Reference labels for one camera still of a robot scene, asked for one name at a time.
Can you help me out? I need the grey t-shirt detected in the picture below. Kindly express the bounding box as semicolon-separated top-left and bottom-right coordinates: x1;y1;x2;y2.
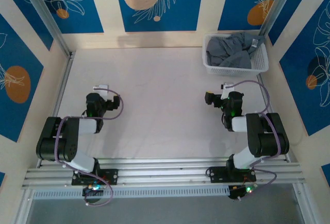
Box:
206;32;266;70

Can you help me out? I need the white plastic basket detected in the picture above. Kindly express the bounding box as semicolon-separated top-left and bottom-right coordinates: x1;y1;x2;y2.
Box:
202;33;269;77

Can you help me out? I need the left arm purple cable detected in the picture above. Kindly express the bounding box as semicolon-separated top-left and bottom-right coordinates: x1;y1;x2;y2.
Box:
54;89;126;207

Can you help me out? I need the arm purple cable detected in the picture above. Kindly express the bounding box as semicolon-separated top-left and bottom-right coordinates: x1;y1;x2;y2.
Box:
54;89;126;207
230;79;282;193

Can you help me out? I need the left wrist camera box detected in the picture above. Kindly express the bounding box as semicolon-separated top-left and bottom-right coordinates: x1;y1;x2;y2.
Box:
92;84;110;97

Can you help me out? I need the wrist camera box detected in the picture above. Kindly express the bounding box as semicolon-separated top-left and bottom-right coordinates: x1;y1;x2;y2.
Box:
221;81;235;100
92;84;110;97

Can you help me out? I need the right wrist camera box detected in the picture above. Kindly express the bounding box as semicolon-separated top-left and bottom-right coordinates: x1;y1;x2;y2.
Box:
221;81;235;100

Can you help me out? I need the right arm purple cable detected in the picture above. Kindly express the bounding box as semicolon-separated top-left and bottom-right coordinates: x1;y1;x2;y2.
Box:
230;79;282;193

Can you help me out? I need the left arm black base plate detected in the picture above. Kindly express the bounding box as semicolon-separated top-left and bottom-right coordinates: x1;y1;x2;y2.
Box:
71;168;119;186

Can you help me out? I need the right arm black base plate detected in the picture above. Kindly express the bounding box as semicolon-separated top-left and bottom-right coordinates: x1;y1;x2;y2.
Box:
208;166;257;183

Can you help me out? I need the wide aluminium mounting rail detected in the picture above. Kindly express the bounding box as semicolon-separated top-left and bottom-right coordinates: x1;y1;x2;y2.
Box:
22;158;306;191

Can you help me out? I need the grey slotted cable duct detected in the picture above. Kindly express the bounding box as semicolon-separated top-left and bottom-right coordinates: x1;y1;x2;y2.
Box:
32;185;232;200

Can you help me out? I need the aluminium frame post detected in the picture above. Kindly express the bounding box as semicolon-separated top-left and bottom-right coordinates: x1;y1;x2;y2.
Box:
259;0;296;38
14;189;36;224
292;182;311;224
19;0;75;57

